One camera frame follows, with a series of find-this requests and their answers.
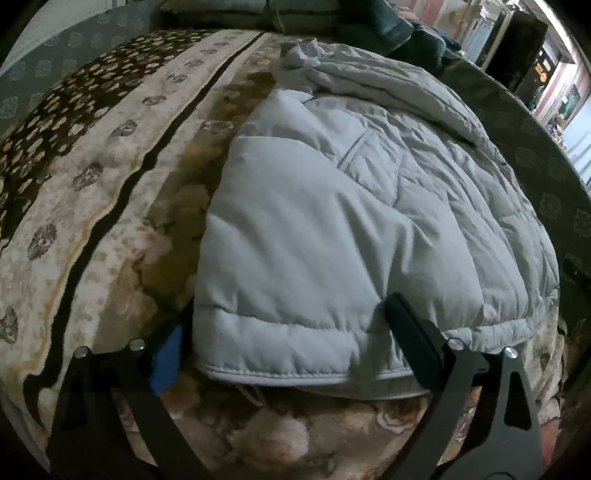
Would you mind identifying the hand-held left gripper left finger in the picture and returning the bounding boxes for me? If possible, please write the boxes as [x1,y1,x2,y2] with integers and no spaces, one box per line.
[48,318,213,480]

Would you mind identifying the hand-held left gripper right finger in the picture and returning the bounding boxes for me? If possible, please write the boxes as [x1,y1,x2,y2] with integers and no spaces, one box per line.
[384,293,544,480]

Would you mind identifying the light blue down jacket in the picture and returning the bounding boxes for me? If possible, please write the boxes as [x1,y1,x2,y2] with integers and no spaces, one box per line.
[191,39,561,400]

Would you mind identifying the floral bed blanket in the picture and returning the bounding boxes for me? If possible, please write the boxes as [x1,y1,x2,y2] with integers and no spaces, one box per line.
[0,28,568,480]

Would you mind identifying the dark teal clothing pile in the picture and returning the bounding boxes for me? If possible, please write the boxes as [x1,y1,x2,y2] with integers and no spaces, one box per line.
[337,0,462,75]

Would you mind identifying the dark wooden cabinet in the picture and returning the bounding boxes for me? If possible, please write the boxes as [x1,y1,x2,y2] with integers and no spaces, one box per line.
[480,9,562,99]

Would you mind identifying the white framed mirror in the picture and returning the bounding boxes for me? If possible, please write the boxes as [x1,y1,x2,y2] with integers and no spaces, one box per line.
[462,0,514,65]

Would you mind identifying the white wardrobe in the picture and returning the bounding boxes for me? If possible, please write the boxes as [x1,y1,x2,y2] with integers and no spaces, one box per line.
[0,0,116,72]

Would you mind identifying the small wall picture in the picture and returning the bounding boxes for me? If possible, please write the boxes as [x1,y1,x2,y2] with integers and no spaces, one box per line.
[556,84,583,124]

